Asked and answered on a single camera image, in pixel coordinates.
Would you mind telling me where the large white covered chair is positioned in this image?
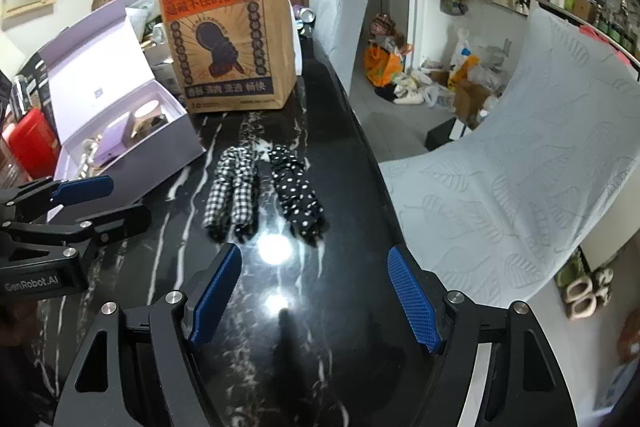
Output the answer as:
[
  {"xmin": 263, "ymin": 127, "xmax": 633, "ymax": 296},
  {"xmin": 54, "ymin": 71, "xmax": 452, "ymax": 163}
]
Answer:
[{"xmin": 377, "ymin": 9, "xmax": 640, "ymax": 308}]

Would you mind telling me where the brown cardboard box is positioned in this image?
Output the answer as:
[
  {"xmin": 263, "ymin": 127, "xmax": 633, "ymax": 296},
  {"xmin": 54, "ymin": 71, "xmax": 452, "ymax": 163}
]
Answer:
[{"xmin": 452, "ymin": 79, "xmax": 493, "ymax": 125}]

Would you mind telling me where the red canister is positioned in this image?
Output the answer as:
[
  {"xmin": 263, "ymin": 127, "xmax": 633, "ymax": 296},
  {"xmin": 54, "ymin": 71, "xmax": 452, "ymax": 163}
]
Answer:
[{"xmin": 2, "ymin": 107, "xmax": 58, "ymax": 182}]

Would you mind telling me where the brown printed paper bag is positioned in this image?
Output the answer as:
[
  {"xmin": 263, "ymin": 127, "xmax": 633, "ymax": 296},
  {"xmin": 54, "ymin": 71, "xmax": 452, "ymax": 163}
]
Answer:
[{"xmin": 153, "ymin": 0, "xmax": 298, "ymax": 114}]

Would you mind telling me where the black flat box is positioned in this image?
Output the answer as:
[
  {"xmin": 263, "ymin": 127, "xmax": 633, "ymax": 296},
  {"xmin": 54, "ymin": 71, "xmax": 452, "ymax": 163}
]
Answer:
[{"xmin": 425, "ymin": 117, "xmax": 476, "ymax": 152}]

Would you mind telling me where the green slipper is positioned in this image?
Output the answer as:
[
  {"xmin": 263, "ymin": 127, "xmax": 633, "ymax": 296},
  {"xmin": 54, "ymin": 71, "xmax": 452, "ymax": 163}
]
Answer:
[{"xmin": 554, "ymin": 252, "xmax": 583, "ymax": 289}]

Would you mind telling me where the row of cosmetic bottles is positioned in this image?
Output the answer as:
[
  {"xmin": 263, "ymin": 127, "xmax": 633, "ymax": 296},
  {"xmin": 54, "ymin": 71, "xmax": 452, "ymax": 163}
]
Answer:
[{"xmin": 532, "ymin": 0, "xmax": 640, "ymax": 58}]

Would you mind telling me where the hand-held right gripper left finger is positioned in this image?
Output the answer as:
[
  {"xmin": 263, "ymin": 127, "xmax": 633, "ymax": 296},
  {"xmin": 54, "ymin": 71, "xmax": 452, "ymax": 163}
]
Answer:
[{"xmin": 52, "ymin": 243, "xmax": 243, "ymax": 427}]

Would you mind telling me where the pink round tin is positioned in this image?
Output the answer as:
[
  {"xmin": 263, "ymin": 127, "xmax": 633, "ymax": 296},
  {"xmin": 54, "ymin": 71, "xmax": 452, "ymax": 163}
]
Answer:
[{"xmin": 131, "ymin": 99, "xmax": 166, "ymax": 120}]

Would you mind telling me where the polka dot scrunchie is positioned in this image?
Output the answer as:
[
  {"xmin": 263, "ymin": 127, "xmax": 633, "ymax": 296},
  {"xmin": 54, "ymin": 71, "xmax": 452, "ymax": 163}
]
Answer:
[{"xmin": 269, "ymin": 146, "xmax": 328, "ymax": 244}]

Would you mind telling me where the white plastic bag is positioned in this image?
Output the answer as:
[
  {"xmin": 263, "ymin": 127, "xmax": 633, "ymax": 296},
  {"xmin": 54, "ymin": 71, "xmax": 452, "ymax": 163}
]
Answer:
[{"xmin": 447, "ymin": 29, "xmax": 501, "ymax": 80}]

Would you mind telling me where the purple box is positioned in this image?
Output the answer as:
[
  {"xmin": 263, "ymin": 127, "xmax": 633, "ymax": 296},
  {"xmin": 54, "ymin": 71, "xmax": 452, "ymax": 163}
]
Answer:
[{"xmin": 95, "ymin": 112, "xmax": 133, "ymax": 162}]

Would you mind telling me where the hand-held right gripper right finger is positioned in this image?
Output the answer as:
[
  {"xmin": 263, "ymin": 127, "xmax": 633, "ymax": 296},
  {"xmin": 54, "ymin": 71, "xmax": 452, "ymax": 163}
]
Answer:
[{"xmin": 386, "ymin": 245, "xmax": 576, "ymax": 427}]

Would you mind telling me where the pink cloth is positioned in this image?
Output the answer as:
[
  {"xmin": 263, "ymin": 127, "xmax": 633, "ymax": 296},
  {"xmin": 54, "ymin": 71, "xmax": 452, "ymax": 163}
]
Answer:
[{"xmin": 580, "ymin": 24, "xmax": 631, "ymax": 62}]

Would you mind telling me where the orange bag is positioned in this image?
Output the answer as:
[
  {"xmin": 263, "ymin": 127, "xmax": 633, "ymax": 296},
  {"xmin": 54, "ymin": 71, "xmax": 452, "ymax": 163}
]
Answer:
[{"xmin": 363, "ymin": 44, "xmax": 403, "ymax": 88}]

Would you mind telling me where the beige slipper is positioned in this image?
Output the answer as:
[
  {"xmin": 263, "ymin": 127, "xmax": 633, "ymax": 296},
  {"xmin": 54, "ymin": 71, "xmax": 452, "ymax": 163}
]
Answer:
[
  {"xmin": 590, "ymin": 268, "xmax": 615, "ymax": 305},
  {"xmin": 565, "ymin": 277, "xmax": 598, "ymax": 321}
]

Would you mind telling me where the small white covered chair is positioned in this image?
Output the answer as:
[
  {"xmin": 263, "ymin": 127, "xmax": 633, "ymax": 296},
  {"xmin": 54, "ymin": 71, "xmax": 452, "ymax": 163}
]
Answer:
[{"xmin": 306, "ymin": 0, "xmax": 372, "ymax": 92}]

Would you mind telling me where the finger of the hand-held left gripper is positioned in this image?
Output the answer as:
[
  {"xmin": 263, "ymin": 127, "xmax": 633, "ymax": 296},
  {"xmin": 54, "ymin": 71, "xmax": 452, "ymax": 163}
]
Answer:
[
  {"xmin": 0, "ymin": 202, "xmax": 152, "ymax": 259},
  {"xmin": 0, "ymin": 176, "xmax": 115, "ymax": 223}
]

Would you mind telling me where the lavender gift box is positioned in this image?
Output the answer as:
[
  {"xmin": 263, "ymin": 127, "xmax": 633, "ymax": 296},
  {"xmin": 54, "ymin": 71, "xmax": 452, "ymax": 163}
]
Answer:
[{"xmin": 37, "ymin": 9, "xmax": 207, "ymax": 202}]

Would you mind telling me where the silver mirrored box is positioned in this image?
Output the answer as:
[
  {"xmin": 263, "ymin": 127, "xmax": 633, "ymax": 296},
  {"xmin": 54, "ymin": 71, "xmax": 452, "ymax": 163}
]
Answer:
[{"xmin": 131, "ymin": 117, "xmax": 170, "ymax": 142}]

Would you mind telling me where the person's left hand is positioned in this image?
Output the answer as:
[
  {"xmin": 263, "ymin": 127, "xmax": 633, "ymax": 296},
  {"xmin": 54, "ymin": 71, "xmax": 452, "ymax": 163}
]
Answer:
[{"xmin": 0, "ymin": 304, "xmax": 41, "ymax": 348}]

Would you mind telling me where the checkered scrunchie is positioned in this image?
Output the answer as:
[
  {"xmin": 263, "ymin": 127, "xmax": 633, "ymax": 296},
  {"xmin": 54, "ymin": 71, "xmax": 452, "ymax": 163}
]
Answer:
[{"xmin": 202, "ymin": 147, "xmax": 261, "ymax": 242}]

